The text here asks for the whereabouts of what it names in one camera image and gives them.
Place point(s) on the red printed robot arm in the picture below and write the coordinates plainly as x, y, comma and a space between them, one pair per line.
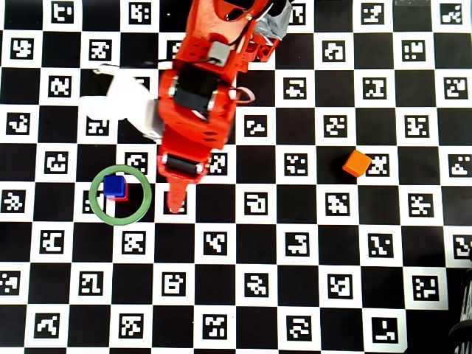
199, 26

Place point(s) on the red gripper finger with black pad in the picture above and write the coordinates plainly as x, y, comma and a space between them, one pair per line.
178, 195

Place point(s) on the blue cube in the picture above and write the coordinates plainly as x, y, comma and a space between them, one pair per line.
114, 185

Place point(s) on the grey duct tape wad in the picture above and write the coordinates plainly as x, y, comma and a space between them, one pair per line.
274, 22

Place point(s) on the red perforated robot base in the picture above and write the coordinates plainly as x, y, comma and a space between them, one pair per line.
263, 51

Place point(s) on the red cube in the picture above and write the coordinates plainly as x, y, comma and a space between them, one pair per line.
119, 199

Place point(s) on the orange cube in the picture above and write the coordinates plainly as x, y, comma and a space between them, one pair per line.
357, 163

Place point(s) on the black white marker checkerboard mat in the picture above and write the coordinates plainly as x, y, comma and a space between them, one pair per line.
258, 258

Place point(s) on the red printed gripper body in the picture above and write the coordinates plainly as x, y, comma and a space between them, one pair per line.
181, 164

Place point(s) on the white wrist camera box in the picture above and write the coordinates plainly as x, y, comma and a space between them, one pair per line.
125, 99

